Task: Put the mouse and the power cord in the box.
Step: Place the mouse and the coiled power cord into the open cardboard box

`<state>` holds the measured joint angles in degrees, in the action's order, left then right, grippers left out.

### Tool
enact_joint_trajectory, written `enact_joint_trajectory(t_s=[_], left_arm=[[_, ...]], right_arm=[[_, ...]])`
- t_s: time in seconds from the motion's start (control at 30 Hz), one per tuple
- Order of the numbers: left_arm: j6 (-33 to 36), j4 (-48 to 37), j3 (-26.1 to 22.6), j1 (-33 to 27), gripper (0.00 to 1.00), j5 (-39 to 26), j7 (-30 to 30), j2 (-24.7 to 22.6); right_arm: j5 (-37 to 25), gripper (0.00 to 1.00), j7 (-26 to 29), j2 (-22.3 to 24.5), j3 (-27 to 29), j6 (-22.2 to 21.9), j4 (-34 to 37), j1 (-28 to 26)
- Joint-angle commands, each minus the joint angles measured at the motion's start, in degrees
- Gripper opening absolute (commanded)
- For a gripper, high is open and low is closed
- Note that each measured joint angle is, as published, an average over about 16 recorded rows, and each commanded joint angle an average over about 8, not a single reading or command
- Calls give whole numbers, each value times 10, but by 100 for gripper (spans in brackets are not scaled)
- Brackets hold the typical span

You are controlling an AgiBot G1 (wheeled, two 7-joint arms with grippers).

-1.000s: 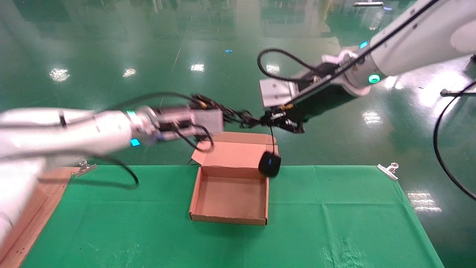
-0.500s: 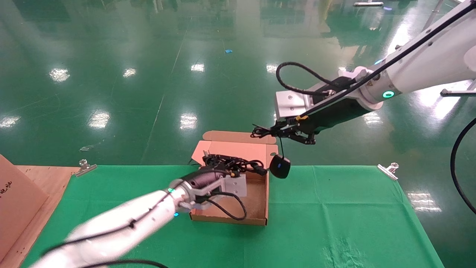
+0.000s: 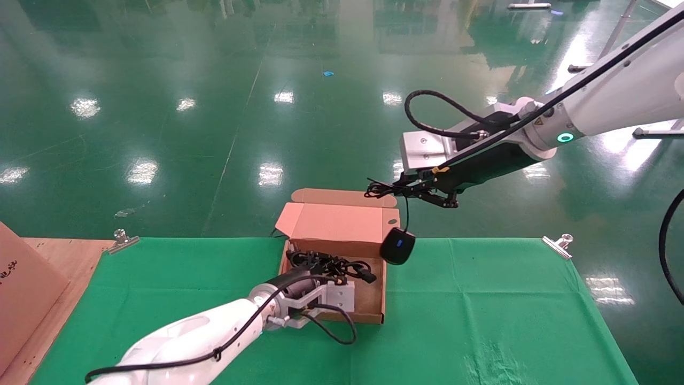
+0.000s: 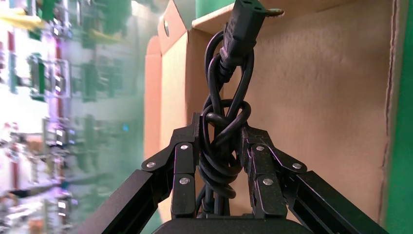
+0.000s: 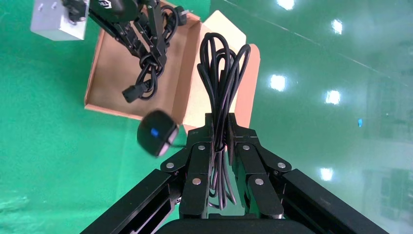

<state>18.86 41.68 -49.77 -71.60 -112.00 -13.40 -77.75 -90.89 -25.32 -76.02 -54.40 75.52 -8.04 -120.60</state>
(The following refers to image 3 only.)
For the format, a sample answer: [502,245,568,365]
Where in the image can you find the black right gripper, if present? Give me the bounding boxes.
[394,142,535,210]

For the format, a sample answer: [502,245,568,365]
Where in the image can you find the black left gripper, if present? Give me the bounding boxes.
[266,260,349,306]

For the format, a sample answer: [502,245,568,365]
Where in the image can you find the open brown cardboard box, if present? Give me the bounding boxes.
[271,188,401,325]

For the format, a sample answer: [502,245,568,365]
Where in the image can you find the brown cardboard box at left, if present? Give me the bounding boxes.
[0,222,71,376]

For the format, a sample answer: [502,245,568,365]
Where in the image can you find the silver metal spring clip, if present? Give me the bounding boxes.
[107,229,141,255]
[542,234,574,260]

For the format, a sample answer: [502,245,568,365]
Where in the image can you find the green table cloth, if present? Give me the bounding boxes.
[29,237,639,385]

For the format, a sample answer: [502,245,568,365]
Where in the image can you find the grey table foot bar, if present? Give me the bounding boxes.
[633,119,684,139]

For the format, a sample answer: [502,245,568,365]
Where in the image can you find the plywood board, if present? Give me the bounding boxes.
[0,238,116,381]

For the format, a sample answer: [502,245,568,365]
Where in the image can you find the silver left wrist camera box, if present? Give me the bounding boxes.
[282,280,356,328]

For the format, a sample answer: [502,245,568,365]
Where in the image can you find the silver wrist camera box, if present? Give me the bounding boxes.
[400,130,463,176]
[282,280,356,328]

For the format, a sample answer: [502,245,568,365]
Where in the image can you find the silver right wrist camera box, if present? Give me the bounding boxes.
[400,130,463,176]

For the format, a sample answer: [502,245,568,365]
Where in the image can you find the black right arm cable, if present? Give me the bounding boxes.
[403,10,684,306]

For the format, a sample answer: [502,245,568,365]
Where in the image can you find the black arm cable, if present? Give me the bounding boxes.
[403,10,684,306]
[84,273,359,384]

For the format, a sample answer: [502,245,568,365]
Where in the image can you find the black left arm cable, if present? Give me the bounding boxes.
[84,273,359,384]

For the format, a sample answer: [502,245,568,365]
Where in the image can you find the white table frame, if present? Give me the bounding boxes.
[568,0,674,73]

